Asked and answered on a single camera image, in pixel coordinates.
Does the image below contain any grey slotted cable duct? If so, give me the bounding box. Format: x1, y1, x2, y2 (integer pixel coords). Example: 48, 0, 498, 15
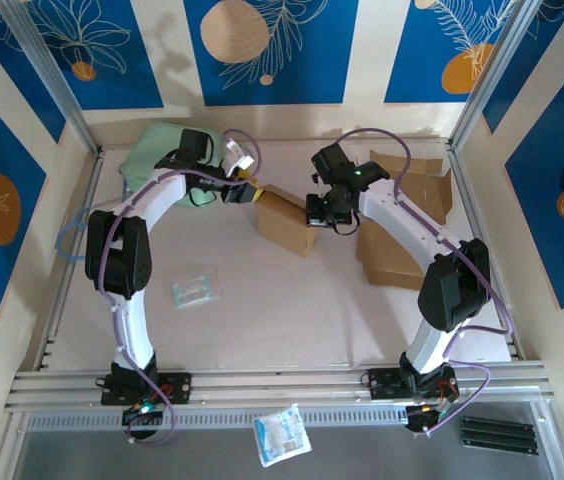
24, 404, 413, 431

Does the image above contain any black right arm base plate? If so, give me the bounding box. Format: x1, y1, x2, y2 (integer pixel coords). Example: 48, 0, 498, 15
361, 367, 459, 401

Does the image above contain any aluminium frame post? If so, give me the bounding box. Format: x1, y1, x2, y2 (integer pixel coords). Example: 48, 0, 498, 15
0, 0, 102, 154
447, 0, 546, 151

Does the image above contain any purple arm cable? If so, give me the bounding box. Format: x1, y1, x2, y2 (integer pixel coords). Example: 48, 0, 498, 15
336, 127, 516, 437
99, 128, 263, 449

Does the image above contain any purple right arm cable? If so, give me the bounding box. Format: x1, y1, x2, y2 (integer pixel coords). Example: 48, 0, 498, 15
336, 127, 516, 437

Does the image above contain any blue tube stethoscope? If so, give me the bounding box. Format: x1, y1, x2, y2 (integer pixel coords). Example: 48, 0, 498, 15
55, 177, 133, 262

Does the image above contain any clear plastic packet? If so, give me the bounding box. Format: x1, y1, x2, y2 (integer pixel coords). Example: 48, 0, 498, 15
170, 267, 224, 311

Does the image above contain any aluminium frame rail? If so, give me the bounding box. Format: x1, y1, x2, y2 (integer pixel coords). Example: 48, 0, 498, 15
4, 359, 556, 414

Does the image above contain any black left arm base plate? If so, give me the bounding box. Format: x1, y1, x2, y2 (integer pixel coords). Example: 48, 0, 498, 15
100, 370, 193, 406

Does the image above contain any aluminium table side rail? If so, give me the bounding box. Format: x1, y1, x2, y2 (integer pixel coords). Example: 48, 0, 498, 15
36, 149, 108, 372
445, 139, 527, 362

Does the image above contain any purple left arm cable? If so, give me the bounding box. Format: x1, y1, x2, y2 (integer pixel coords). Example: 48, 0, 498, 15
99, 128, 263, 449

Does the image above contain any white blue sachet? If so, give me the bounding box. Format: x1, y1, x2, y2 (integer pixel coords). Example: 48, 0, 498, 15
252, 403, 313, 469

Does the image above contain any black ribbed block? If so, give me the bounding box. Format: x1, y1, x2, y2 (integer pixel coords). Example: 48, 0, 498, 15
459, 414, 539, 457

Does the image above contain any mint green zipper case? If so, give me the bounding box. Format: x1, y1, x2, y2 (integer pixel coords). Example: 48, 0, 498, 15
120, 122, 226, 207

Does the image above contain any brown cardboard box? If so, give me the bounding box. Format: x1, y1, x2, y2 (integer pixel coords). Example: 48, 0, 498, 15
355, 148, 452, 292
255, 183, 319, 259

